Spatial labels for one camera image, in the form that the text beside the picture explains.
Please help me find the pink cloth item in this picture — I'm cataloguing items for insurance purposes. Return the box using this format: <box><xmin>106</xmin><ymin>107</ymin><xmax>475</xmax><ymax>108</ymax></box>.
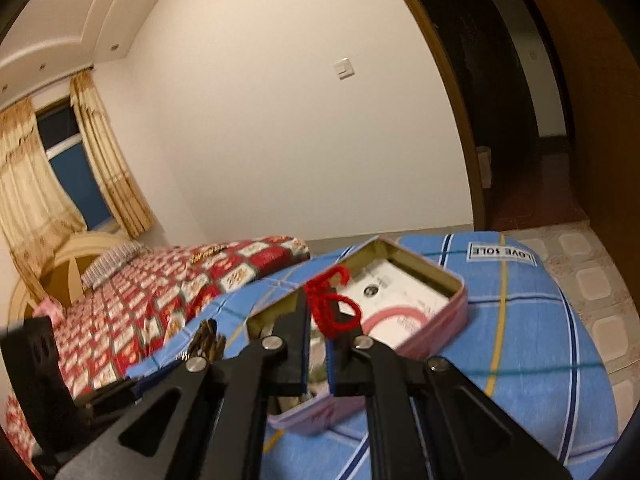
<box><xmin>32</xmin><ymin>297</ymin><xmax>66</xmax><ymax>323</ymax></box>

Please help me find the striped pillow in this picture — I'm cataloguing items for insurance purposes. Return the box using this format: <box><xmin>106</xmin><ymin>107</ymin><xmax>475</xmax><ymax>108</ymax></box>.
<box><xmin>81</xmin><ymin>240</ymin><xmax>148</xmax><ymax>291</ymax></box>

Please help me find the pink tin box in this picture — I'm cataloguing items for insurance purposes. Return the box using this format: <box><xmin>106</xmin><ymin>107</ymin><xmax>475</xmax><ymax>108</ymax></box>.
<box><xmin>246</xmin><ymin>236</ymin><xmax>468</xmax><ymax>436</ymax></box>

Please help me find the red string bracelet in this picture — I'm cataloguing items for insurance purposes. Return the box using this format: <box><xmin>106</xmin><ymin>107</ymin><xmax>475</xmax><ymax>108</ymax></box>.
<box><xmin>304</xmin><ymin>266</ymin><xmax>363</xmax><ymax>342</ymax></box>

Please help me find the wooden door frame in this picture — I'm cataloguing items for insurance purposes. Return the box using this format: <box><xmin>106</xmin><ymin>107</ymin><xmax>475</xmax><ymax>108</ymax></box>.
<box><xmin>377</xmin><ymin>0</ymin><xmax>488</xmax><ymax>231</ymax></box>

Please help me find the blue plaid cloth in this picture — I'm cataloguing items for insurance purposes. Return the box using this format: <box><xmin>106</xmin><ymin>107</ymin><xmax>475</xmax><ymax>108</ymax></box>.
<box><xmin>125</xmin><ymin>232</ymin><xmax>621</xmax><ymax>480</ymax></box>

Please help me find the dark hallway door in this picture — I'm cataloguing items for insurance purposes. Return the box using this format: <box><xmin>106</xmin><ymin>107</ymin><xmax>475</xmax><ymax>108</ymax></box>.
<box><xmin>411</xmin><ymin>0</ymin><xmax>541</xmax><ymax>221</ymax></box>

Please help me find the brown wooden door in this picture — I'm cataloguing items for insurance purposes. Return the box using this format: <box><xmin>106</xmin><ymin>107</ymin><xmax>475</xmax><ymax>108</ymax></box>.
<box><xmin>510</xmin><ymin>0</ymin><xmax>640</xmax><ymax>301</ymax></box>

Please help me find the window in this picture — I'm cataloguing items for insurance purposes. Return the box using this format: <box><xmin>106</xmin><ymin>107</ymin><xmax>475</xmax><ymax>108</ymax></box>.
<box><xmin>35</xmin><ymin>102</ymin><xmax>123</xmax><ymax>233</ymax></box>

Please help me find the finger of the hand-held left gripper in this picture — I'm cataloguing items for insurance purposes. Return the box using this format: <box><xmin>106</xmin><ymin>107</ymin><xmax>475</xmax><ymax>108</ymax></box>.
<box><xmin>75</xmin><ymin>365</ymin><xmax>177</xmax><ymax>412</ymax></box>

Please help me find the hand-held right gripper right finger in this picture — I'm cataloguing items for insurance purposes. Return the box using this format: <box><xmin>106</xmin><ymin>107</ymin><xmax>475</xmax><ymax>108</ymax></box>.
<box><xmin>325</xmin><ymin>307</ymin><xmax>573</xmax><ymax>480</ymax></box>

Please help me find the wooden bead bracelet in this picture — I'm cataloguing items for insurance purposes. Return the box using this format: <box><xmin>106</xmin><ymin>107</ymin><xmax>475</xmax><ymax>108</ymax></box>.
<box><xmin>187</xmin><ymin>319</ymin><xmax>226</xmax><ymax>363</ymax></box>

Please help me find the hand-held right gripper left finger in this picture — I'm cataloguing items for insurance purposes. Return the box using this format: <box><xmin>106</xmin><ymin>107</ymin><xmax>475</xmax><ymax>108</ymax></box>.
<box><xmin>54</xmin><ymin>287</ymin><xmax>311</xmax><ymax>480</ymax></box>

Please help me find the dark gold item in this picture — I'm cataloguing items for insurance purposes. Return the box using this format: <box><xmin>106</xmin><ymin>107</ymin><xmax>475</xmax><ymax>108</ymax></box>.
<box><xmin>189</xmin><ymin>244</ymin><xmax>228</xmax><ymax>263</ymax></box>

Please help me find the wooden headboard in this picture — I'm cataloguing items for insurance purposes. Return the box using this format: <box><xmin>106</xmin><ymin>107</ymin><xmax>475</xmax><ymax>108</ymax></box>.
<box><xmin>9</xmin><ymin>230</ymin><xmax>131</xmax><ymax>323</ymax></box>

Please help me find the red patterned bed blanket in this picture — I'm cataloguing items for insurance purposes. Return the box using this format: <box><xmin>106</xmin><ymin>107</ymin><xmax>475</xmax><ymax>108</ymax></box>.
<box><xmin>0</xmin><ymin>236</ymin><xmax>312</xmax><ymax>480</ymax></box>

